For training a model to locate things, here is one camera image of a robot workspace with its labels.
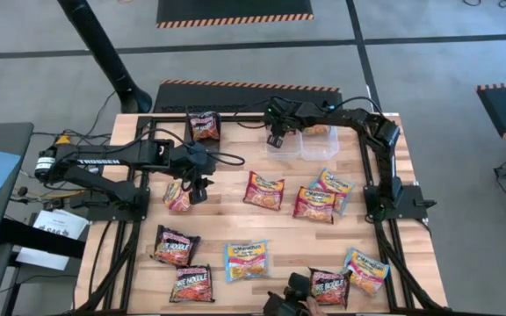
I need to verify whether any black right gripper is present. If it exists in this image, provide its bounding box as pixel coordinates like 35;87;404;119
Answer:
264;98;309;149

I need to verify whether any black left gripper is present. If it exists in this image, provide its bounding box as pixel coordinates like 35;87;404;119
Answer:
174;142;217;205

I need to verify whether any blue Maruchan ramen packet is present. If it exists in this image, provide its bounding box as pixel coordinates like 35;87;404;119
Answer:
343;248;391;297
308;168;356;217
223;240;271;284
301;124;331;137

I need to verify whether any black Maruchan fire noodle packet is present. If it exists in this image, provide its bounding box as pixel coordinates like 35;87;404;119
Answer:
150;224;202;268
169;263;216;305
189;111;222;142
308;266;351;307

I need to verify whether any black plastic bin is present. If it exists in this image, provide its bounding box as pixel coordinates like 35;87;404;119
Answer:
184;109;223;162

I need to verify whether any white paper sheet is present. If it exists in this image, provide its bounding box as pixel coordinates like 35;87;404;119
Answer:
15;209;90;272

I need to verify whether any person's hand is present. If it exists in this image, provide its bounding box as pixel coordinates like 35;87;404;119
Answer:
305;296;327;316

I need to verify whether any black desk crossbar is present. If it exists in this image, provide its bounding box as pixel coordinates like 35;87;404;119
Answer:
0;218;87;260

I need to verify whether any grey desk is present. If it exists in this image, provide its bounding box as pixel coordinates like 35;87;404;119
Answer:
0;122;35;251

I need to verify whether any black aluminium table frame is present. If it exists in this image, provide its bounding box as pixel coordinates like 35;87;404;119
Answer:
75;112;450;316

